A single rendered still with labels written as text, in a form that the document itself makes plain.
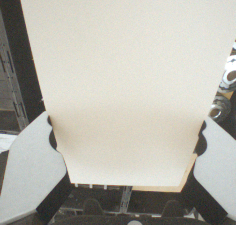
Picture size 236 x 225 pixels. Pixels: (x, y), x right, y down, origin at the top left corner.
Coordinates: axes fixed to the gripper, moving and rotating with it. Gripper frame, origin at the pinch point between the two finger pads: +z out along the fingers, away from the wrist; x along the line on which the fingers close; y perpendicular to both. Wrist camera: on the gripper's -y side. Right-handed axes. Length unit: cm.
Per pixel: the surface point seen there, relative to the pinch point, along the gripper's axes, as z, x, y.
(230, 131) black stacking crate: 21.2, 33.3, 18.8
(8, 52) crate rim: 17.9, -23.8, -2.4
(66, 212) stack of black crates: 58, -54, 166
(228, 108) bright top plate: 23.6, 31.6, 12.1
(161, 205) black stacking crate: 20, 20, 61
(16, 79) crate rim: 16.9, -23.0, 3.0
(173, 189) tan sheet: 26, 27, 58
